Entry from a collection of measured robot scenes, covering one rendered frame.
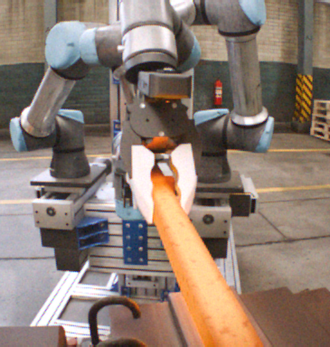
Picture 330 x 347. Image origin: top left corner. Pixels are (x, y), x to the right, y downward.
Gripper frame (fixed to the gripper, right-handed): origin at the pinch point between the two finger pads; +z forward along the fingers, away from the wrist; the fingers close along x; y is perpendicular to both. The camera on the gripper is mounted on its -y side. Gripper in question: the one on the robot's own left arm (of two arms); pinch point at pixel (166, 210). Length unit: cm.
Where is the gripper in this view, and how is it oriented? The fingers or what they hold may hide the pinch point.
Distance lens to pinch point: 42.5
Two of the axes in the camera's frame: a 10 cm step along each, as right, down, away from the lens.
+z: 0.9, 9.7, -2.2
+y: -1.7, 2.3, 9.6
